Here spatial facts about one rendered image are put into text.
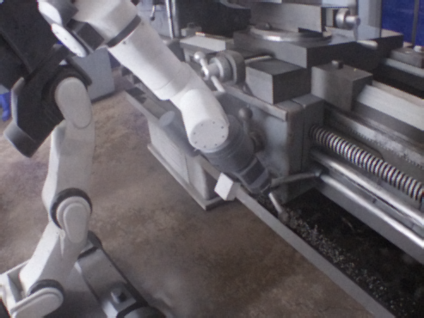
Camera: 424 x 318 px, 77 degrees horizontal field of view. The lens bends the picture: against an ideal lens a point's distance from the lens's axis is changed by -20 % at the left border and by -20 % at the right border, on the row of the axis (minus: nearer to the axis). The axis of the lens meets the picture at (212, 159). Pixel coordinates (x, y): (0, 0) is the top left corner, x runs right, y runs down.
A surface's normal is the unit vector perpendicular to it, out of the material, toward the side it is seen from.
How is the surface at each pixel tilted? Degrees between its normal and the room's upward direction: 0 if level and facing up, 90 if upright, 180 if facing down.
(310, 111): 90
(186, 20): 90
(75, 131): 90
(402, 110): 36
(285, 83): 90
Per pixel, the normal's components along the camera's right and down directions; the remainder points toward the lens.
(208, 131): 0.22, 0.65
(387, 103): -0.57, -0.48
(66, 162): 0.65, 0.36
